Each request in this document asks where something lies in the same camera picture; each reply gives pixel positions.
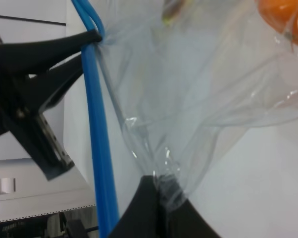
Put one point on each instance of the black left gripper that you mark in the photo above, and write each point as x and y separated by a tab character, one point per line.
44	92

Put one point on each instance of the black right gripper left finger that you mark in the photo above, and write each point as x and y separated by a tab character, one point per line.
145	217

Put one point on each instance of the clear zip bag blue strip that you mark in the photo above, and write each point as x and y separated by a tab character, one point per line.
182	93

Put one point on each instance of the orange fruit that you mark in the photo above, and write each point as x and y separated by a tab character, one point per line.
281	15

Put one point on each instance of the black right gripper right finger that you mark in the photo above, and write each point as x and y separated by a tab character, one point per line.
177	217

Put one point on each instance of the white cabinet with handle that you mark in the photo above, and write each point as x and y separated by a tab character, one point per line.
25	192

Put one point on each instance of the purple eggplant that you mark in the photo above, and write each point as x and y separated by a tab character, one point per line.
171	8

